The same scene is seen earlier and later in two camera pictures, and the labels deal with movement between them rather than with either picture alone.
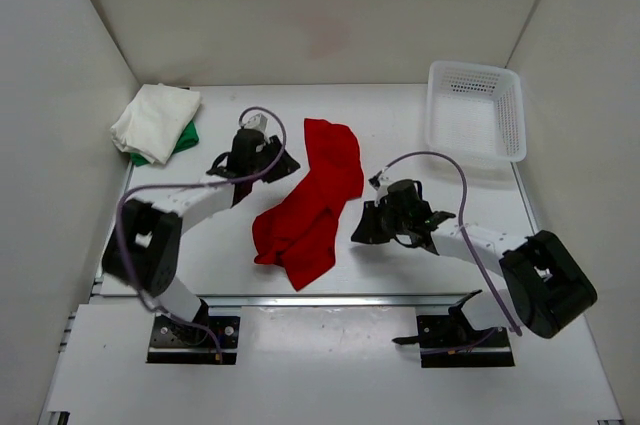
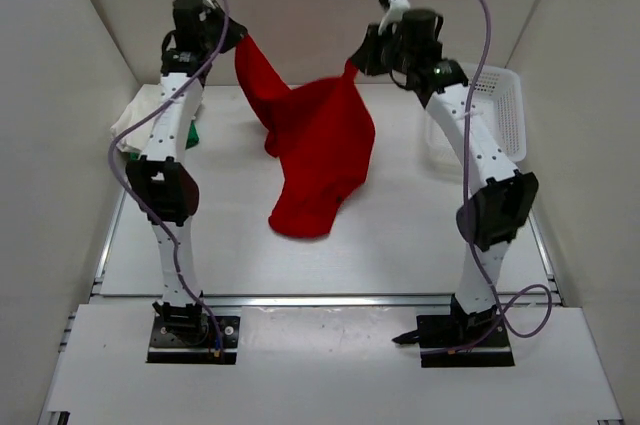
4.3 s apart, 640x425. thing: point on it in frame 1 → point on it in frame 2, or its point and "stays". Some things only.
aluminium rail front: [335, 300] stays
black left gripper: [285, 165] → [236, 32]
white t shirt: [152, 122] stays
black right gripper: [369, 230] → [368, 59]
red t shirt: [299, 232] → [321, 130]
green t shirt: [187, 139] stays
